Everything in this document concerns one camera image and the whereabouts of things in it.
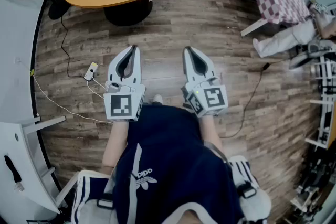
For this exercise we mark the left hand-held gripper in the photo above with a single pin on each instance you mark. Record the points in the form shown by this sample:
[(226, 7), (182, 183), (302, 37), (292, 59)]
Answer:
[(120, 108)]

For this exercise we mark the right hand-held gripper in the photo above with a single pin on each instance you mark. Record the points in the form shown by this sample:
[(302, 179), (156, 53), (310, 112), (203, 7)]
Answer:
[(214, 98)]

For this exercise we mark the person's left forearm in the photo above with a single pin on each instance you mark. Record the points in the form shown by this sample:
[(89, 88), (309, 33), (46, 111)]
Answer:
[(115, 144)]

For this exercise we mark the person's right forearm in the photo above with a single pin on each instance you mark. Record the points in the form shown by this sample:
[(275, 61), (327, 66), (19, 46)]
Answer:
[(210, 131)]

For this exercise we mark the white power strip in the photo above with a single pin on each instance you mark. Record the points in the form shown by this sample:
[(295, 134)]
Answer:
[(92, 69)]

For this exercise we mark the person's white shoe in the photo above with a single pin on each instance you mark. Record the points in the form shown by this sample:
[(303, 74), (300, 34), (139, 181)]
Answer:
[(157, 98)]

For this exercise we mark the person's navy white striped shirt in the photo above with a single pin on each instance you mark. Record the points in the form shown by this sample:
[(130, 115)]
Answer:
[(170, 160)]

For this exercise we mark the grey office chair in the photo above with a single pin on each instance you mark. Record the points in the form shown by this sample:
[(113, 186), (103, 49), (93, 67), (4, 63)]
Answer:
[(312, 52)]

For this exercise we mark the white shelf rack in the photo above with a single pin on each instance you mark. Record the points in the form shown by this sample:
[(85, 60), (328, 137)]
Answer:
[(325, 102)]

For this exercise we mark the white desk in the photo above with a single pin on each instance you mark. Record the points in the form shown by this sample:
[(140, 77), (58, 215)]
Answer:
[(15, 154)]

